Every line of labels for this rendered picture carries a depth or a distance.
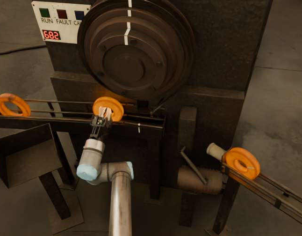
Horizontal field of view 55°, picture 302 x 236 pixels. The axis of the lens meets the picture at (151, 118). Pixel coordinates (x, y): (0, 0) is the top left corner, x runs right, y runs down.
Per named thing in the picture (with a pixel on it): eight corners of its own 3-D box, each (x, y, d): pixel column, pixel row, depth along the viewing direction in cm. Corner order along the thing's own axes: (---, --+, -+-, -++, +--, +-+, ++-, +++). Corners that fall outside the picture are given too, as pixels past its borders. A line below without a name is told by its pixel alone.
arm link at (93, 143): (104, 156, 136) (85, 153, 138) (107, 146, 138) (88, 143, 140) (100, 149, 128) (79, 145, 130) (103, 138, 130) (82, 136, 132)
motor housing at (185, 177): (176, 207, 190) (180, 158, 151) (210, 213, 186) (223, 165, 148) (173, 226, 181) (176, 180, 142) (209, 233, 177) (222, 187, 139)
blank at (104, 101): (90, 95, 145) (88, 100, 143) (120, 96, 142) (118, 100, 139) (98, 118, 156) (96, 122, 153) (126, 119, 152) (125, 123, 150)
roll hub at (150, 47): (102, 85, 125) (91, 25, 105) (166, 92, 121) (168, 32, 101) (98, 94, 121) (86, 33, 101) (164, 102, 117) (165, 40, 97)
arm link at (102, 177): (109, 184, 144) (106, 177, 133) (85, 186, 143) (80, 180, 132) (108, 166, 148) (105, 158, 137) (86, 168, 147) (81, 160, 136)
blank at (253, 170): (236, 173, 137) (232, 177, 136) (225, 145, 133) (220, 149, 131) (265, 178, 124) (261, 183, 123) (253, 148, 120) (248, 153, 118)
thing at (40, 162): (38, 210, 190) (-7, 139, 139) (78, 195, 197) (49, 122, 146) (44, 239, 177) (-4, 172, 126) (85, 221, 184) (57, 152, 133)
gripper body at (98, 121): (108, 115, 135) (101, 138, 130) (111, 123, 143) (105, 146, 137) (92, 113, 137) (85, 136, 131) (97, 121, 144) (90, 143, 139)
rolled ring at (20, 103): (-12, 101, 157) (-9, 97, 160) (13, 124, 168) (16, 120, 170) (10, 93, 149) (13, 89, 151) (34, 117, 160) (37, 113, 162)
